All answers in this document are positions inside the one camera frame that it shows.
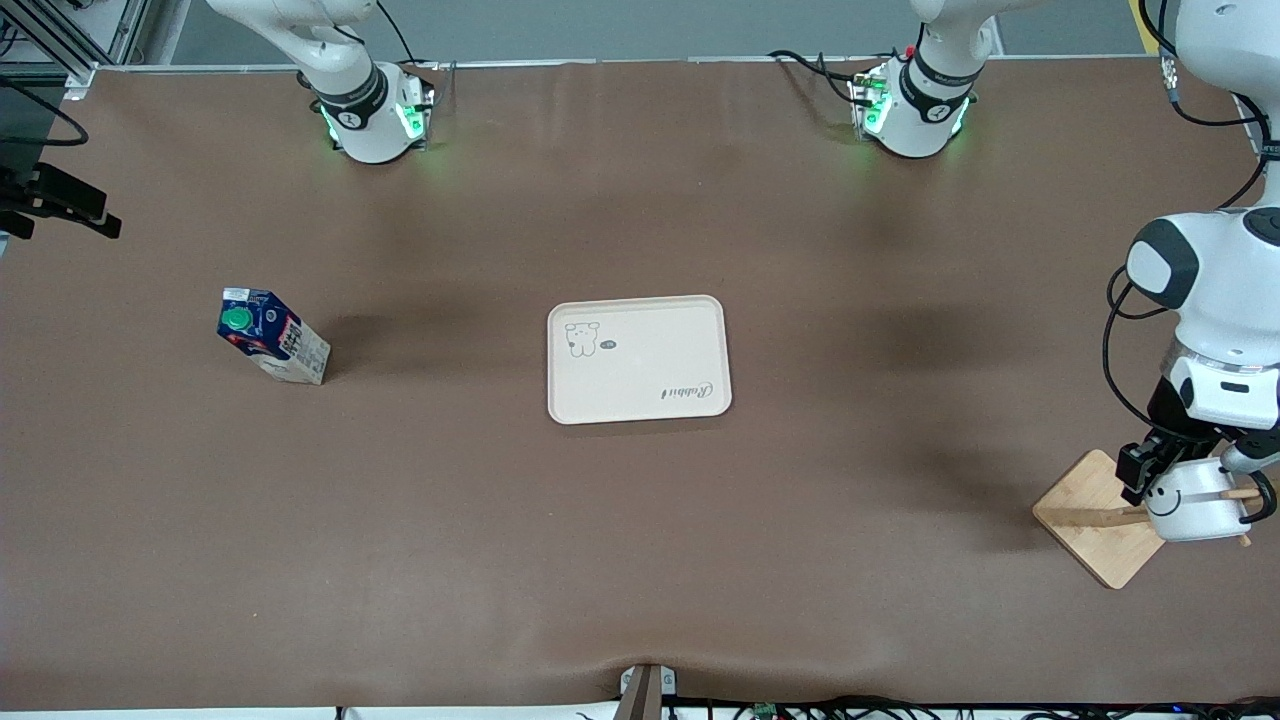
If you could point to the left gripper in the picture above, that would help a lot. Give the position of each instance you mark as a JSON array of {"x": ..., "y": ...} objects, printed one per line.
[{"x": 1172, "y": 411}]

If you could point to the white smiley enamel cup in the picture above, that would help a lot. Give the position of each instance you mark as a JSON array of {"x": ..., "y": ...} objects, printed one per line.
[{"x": 1200, "y": 515}]

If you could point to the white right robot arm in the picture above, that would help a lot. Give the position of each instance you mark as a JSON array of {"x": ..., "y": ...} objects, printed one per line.
[{"x": 355, "y": 125}]

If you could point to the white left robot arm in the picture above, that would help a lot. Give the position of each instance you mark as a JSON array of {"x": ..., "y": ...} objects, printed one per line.
[{"x": 1225, "y": 270}]

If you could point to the blue white milk carton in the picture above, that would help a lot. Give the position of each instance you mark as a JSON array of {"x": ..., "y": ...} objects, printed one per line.
[{"x": 290, "y": 350}]

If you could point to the beige plastic tray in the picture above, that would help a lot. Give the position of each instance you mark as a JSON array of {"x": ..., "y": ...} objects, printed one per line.
[{"x": 640, "y": 375}]

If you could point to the wooden mug tree stand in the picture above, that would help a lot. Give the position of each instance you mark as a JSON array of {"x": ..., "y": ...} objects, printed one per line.
[{"x": 1090, "y": 510}]

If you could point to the small green circuit board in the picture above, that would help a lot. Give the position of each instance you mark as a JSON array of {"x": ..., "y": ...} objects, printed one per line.
[{"x": 766, "y": 711}]

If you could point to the aluminium frame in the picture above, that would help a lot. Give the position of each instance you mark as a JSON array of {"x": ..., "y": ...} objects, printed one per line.
[{"x": 85, "y": 78}]

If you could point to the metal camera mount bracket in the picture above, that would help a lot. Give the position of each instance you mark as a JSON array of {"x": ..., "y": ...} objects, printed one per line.
[{"x": 645, "y": 695}]

